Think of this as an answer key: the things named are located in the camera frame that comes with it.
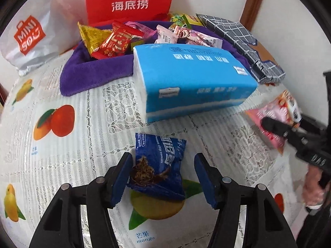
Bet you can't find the large pink snack packet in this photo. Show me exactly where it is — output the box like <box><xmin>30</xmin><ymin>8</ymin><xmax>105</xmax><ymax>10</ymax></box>
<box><xmin>125</xmin><ymin>21</ymin><xmax>156</xmax><ymax>40</ymax></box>

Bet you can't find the pink panda snack packet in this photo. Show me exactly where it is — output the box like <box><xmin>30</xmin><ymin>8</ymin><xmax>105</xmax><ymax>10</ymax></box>
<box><xmin>244</xmin><ymin>90</ymin><xmax>302</xmax><ymax>156</ymax></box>

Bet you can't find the red snack packet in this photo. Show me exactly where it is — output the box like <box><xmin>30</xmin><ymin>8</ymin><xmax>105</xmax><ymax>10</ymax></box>
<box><xmin>92</xmin><ymin>22</ymin><xmax>144</xmax><ymax>58</ymax></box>

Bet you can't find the person's right hand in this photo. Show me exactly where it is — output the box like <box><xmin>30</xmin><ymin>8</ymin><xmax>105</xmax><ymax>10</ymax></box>
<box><xmin>302</xmin><ymin>165</ymin><xmax>325</xmax><ymax>210</ymax></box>

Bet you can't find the purple towel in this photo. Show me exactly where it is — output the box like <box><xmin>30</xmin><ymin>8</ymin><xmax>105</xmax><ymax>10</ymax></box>
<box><xmin>59</xmin><ymin>19</ymin><xmax>252</xmax><ymax>97</ymax></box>

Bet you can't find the blue tissue pack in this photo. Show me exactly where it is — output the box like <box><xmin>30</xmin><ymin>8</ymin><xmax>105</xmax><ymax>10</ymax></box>
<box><xmin>132</xmin><ymin>43</ymin><xmax>259</xmax><ymax>123</ymax></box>

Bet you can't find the red paper bag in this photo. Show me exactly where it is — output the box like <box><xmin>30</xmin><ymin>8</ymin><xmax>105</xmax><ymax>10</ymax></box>
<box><xmin>85</xmin><ymin>0</ymin><xmax>176</xmax><ymax>26</ymax></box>

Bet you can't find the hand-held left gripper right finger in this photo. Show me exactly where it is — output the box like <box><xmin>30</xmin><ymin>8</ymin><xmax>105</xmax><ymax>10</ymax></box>
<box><xmin>194</xmin><ymin>153</ymin><xmax>298</xmax><ymax>248</ymax></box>

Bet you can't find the blue cookie packet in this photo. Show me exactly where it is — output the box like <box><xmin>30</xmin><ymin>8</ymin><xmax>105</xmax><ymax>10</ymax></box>
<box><xmin>126</xmin><ymin>132</ymin><xmax>187</xmax><ymax>201</ymax></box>

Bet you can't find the green triangular snack packet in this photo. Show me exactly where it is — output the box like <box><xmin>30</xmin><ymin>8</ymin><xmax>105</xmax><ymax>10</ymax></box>
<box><xmin>168</xmin><ymin>13</ymin><xmax>193</xmax><ymax>30</ymax></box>

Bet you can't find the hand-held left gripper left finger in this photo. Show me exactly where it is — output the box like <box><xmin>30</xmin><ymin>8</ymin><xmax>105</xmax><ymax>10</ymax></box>
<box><xmin>28</xmin><ymin>152</ymin><xmax>133</xmax><ymax>248</ymax></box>

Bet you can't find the pink white candy packet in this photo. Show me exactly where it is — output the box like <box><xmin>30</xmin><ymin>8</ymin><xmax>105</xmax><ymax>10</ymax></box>
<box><xmin>155</xmin><ymin>24</ymin><xmax>179</xmax><ymax>44</ymax></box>

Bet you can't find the yellow triangular snack packet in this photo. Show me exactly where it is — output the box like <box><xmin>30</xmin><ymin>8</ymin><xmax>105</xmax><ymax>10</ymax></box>
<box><xmin>78</xmin><ymin>22</ymin><xmax>112</xmax><ymax>55</ymax></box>

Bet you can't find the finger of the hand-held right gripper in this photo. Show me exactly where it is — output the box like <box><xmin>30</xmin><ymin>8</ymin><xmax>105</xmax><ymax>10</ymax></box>
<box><xmin>261</xmin><ymin>117</ymin><xmax>298</xmax><ymax>141</ymax></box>

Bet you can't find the brown wooden door frame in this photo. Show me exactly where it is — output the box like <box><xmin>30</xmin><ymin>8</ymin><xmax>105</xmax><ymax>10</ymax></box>
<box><xmin>239</xmin><ymin>0</ymin><xmax>272</xmax><ymax>30</ymax></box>

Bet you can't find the yellow snack bag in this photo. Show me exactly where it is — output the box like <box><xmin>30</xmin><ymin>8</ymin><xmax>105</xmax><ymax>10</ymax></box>
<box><xmin>181</xmin><ymin>14</ymin><xmax>205</xmax><ymax>27</ymax></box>

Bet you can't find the white plastic shopping bag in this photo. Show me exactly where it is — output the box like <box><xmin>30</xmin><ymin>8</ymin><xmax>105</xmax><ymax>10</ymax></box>
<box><xmin>0</xmin><ymin>0</ymin><xmax>65</xmax><ymax>76</ymax></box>

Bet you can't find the grey checked folded fabric box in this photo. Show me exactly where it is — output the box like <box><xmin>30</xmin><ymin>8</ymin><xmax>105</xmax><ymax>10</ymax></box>
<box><xmin>196</xmin><ymin>13</ymin><xmax>286</xmax><ymax>84</ymax></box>

